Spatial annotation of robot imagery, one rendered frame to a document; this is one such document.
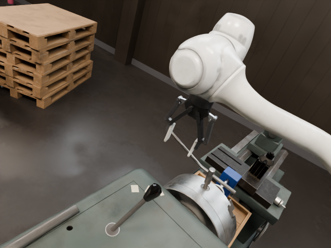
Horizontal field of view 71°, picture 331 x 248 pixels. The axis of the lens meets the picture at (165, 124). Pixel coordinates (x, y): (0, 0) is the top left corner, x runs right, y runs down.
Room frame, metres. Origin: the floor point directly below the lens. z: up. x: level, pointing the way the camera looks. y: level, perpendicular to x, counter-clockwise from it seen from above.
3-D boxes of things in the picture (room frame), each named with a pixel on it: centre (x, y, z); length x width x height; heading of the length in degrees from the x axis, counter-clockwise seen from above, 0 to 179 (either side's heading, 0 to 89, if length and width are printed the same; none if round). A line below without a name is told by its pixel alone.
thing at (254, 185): (1.05, -0.58, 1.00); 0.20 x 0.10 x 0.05; 150
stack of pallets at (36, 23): (2.78, 1.86, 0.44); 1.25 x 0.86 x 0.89; 178
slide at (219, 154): (1.11, -0.54, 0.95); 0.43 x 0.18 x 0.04; 60
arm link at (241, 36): (0.62, -0.08, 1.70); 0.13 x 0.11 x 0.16; 160
